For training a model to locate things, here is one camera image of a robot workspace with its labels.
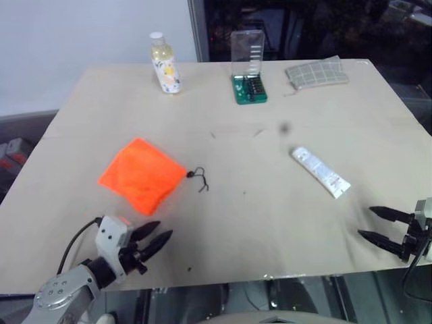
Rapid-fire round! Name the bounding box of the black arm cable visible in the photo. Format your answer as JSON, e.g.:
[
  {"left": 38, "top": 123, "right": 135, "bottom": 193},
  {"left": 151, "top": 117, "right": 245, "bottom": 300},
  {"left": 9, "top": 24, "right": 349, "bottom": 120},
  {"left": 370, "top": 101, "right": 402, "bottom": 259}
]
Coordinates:
[
  {"left": 56, "top": 217, "right": 104, "bottom": 275},
  {"left": 402, "top": 245, "right": 432, "bottom": 303}
]

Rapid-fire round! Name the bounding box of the white squeeze tube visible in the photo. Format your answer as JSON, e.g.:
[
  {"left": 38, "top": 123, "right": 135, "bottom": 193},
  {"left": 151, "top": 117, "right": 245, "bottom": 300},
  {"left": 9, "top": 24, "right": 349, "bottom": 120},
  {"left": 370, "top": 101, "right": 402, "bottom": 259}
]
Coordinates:
[{"left": 291, "top": 145, "right": 352, "bottom": 200}]

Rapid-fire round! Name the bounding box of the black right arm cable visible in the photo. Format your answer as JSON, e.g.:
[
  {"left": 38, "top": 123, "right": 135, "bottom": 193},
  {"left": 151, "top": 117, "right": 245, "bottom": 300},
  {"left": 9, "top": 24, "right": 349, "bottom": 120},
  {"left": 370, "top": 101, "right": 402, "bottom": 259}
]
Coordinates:
[{"left": 402, "top": 245, "right": 432, "bottom": 303}]

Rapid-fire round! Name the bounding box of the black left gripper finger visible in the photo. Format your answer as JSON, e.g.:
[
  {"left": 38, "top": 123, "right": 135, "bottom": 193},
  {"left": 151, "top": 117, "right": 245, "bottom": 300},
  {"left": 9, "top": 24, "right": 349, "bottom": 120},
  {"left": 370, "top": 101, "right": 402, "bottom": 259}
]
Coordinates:
[
  {"left": 138, "top": 229, "right": 174, "bottom": 263},
  {"left": 131, "top": 221, "right": 162, "bottom": 242}
]

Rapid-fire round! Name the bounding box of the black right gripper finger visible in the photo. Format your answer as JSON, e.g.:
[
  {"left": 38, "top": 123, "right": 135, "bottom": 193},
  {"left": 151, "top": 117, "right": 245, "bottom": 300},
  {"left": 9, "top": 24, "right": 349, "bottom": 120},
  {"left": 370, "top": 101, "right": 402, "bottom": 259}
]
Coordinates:
[
  {"left": 369, "top": 206, "right": 414, "bottom": 224},
  {"left": 357, "top": 229, "right": 406, "bottom": 257}
]

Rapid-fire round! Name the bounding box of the grey metal frame post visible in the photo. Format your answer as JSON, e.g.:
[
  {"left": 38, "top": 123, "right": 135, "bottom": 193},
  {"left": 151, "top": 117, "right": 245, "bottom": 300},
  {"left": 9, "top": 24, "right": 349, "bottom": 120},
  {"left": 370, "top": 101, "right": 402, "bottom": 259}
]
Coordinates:
[{"left": 186, "top": 0, "right": 211, "bottom": 63}]

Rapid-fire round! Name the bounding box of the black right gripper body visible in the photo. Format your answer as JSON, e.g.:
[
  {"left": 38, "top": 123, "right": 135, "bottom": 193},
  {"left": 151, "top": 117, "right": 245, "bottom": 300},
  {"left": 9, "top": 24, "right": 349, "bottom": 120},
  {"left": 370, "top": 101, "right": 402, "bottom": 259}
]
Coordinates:
[{"left": 399, "top": 213, "right": 429, "bottom": 265}]

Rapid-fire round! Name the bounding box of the grey checked fabric pouch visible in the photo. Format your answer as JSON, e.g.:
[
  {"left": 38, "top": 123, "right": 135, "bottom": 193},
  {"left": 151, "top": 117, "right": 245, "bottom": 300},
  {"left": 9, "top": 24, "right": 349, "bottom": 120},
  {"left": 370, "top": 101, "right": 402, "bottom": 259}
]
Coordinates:
[{"left": 284, "top": 56, "right": 350, "bottom": 98}]

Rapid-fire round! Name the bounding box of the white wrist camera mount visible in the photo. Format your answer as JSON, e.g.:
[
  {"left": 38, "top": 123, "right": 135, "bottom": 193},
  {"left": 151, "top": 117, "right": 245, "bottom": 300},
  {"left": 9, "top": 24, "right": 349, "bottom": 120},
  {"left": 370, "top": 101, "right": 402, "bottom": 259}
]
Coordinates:
[
  {"left": 94, "top": 215, "right": 136, "bottom": 278},
  {"left": 414, "top": 197, "right": 432, "bottom": 263}
]

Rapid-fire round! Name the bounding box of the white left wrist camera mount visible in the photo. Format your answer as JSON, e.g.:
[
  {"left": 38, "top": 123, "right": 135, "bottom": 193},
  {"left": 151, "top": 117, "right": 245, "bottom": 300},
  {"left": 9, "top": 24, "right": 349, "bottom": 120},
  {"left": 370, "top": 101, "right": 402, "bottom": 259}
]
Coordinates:
[{"left": 94, "top": 215, "right": 136, "bottom": 278}]

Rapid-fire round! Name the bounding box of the green screwdriver bit case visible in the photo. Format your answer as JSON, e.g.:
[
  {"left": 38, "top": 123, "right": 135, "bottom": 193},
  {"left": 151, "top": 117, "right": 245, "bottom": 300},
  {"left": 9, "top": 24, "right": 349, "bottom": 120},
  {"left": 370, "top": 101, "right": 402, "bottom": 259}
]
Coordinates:
[{"left": 229, "top": 29, "right": 270, "bottom": 106}]

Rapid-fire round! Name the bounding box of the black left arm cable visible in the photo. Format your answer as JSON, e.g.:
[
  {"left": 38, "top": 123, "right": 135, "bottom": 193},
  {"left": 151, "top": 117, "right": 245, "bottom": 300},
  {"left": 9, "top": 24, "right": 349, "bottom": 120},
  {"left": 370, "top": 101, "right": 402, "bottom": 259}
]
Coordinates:
[{"left": 56, "top": 217, "right": 104, "bottom": 275}]

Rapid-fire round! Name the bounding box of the beige table cover sheet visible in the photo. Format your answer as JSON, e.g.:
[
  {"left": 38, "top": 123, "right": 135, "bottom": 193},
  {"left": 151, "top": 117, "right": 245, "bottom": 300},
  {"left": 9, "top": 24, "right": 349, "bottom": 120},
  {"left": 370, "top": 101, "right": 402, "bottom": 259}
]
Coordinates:
[{"left": 0, "top": 59, "right": 432, "bottom": 297}]

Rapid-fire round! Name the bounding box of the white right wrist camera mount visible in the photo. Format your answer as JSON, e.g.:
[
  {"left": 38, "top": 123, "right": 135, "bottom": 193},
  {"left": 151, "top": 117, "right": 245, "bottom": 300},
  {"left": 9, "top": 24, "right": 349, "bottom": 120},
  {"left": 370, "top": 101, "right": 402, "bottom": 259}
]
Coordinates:
[{"left": 414, "top": 197, "right": 432, "bottom": 263}]

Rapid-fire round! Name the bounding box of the clear bottle with floral label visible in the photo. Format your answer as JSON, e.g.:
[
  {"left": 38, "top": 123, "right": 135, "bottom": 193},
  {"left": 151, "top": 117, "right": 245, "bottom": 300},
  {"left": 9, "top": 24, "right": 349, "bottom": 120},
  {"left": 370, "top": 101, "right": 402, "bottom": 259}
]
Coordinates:
[{"left": 148, "top": 31, "right": 182, "bottom": 95}]

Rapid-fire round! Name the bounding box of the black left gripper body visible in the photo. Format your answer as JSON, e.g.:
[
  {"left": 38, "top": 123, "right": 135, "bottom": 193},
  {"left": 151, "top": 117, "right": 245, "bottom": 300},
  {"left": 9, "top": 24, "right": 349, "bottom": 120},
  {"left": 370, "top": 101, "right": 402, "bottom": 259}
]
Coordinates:
[{"left": 117, "top": 235, "right": 149, "bottom": 276}]

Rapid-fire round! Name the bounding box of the orange drawstring pouch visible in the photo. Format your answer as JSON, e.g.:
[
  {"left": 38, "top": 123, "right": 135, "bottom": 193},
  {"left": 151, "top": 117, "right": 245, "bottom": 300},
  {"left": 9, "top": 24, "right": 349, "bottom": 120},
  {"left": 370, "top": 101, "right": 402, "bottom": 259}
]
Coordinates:
[{"left": 97, "top": 136, "right": 211, "bottom": 217}]

